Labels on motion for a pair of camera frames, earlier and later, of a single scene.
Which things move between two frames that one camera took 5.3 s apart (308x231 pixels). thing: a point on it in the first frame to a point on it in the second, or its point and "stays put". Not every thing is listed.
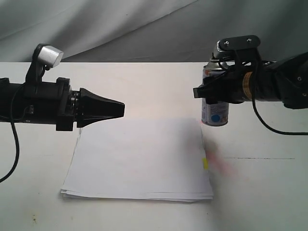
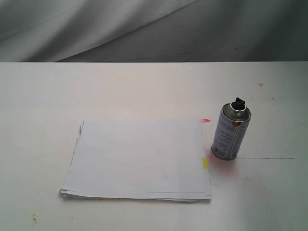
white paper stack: [161, 159] stays put
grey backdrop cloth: [149, 31] stays put
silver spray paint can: [213, 114] to [231, 129]
